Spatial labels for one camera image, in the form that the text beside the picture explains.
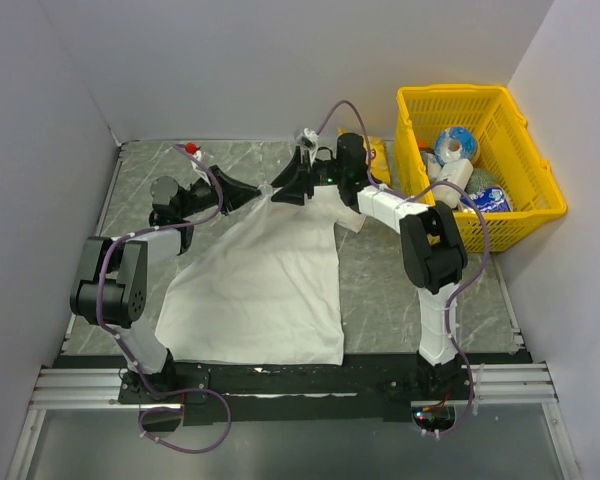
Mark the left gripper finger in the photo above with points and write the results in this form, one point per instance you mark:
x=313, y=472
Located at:
x=236, y=199
x=231, y=185

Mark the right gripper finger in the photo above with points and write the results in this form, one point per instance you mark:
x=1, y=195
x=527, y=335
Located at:
x=296, y=165
x=292, y=194

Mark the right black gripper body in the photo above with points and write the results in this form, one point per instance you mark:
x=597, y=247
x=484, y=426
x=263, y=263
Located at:
x=325, y=173

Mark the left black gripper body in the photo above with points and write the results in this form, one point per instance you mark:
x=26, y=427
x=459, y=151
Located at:
x=205, y=197

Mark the white t-shirt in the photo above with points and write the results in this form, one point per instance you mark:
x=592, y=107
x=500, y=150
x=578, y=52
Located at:
x=267, y=292

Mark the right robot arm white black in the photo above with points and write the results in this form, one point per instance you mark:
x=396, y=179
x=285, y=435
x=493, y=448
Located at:
x=433, y=253

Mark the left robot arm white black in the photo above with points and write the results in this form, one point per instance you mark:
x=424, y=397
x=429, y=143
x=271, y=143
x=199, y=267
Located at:
x=110, y=288

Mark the yellow Lays chips bag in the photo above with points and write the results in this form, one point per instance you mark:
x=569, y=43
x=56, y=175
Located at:
x=377, y=149

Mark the blue white tape roll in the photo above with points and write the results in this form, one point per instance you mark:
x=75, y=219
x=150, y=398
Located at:
x=456, y=143

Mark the white plastic bottle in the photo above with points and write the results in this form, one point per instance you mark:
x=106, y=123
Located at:
x=457, y=173

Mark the green round melon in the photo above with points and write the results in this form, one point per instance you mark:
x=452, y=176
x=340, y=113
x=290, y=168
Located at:
x=480, y=180

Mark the blue white snack packet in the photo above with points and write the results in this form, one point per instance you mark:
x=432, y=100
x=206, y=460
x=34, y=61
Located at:
x=489, y=200

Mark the yellow plastic basket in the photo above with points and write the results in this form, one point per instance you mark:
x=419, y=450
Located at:
x=506, y=150

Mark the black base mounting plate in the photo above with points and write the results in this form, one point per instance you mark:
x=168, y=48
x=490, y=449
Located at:
x=365, y=386

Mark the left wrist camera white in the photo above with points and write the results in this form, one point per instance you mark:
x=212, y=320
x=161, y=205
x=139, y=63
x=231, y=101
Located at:
x=199, y=160

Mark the aluminium frame rail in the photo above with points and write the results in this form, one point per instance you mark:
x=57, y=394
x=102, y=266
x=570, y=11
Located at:
x=99, y=389

